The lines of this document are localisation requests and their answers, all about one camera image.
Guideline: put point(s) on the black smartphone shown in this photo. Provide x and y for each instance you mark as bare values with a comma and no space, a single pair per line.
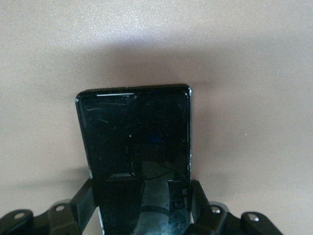
137,147

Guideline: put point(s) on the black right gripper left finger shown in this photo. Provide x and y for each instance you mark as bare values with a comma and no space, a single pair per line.
73,215

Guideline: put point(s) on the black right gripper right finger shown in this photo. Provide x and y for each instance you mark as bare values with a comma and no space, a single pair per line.
215,218

